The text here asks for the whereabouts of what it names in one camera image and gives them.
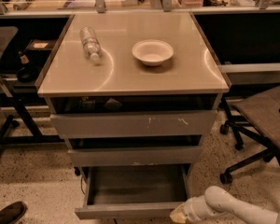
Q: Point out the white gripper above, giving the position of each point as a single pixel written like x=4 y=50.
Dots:
x=188 y=208

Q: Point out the grey bottom drawer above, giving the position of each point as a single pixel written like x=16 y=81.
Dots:
x=134 y=191

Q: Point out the grey drawer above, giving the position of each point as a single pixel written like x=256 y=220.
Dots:
x=135 y=151
x=137 y=116
x=134 y=191

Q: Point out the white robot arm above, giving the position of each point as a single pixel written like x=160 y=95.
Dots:
x=217 y=202

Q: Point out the grey middle drawer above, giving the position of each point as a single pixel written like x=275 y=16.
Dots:
x=135 y=151

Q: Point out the grey top drawer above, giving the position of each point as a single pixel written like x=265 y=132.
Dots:
x=137 y=116

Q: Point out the grey drawer cabinet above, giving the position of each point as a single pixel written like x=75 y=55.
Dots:
x=191 y=70

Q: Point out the black office chair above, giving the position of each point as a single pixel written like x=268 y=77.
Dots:
x=259 y=119

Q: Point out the white bowl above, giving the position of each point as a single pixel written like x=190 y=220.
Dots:
x=152 y=52

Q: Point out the black shoe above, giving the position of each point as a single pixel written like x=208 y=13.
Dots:
x=12 y=213

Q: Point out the clear plastic water bottle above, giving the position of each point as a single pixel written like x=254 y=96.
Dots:
x=90 y=43

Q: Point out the dark round object under desk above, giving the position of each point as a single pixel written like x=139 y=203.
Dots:
x=27 y=74

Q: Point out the black desk frame left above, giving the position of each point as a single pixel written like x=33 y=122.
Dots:
x=36 y=136

